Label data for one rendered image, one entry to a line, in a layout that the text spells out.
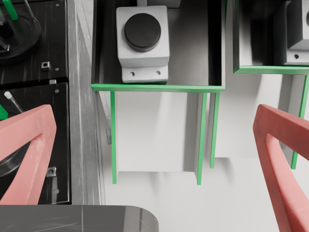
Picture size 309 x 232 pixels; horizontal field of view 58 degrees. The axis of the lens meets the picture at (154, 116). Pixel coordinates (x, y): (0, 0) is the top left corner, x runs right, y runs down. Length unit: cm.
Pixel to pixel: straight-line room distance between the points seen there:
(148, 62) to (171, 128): 20
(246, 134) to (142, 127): 17
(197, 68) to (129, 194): 35
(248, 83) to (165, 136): 15
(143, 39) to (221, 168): 44
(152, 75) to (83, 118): 32
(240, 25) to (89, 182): 34
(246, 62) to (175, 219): 36
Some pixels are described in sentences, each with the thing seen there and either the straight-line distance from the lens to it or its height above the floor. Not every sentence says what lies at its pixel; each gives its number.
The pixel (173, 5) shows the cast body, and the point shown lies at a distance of 31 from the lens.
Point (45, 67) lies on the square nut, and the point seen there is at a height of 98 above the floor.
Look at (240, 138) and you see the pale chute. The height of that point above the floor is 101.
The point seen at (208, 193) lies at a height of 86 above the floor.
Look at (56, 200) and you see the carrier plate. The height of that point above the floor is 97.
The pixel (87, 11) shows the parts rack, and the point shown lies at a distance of 36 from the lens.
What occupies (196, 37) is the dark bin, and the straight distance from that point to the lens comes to 31.
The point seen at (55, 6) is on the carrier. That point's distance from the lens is 76.
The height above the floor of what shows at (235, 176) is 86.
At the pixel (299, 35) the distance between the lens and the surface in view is 29.
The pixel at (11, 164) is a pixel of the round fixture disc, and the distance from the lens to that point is 52.
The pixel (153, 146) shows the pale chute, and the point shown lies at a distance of 44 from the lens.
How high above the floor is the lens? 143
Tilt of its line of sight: 60 degrees down
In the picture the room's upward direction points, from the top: 2 degrees clockwise
